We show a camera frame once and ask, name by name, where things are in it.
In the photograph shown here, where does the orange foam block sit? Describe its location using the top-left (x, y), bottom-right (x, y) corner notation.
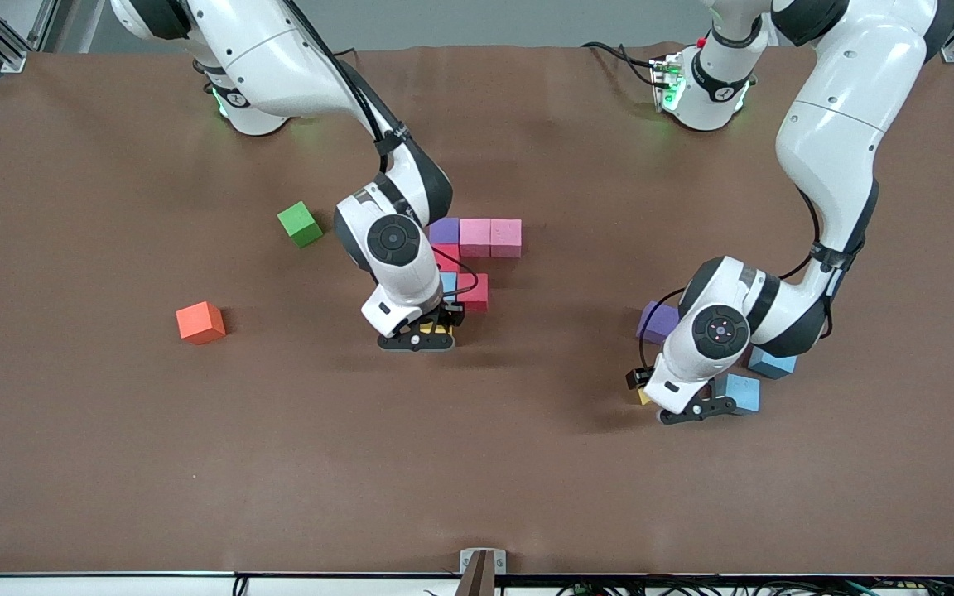
top-left (176, 300), bottom-right (228, 346)

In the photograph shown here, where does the table cover mat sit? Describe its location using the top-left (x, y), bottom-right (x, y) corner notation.
top-left (0, 43), bottom-right (954, 578)

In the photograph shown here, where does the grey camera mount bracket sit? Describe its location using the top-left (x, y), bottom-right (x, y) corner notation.
top-left (459, 548), bottom-right (508, 596)

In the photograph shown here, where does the light pink foam block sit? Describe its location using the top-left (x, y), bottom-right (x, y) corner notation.
top-left (489, 219), bottom-right (523, 259)
top-left (459, 218), bottom-right (492, 258)

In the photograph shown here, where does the green foam block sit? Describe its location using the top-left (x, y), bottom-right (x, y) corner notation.
top-left (277, 200), bottom-right (325, 249)

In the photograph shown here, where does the black arm base cable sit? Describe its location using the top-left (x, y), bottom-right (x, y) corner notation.
top-left (581, 40), bottom-right (662, 88)

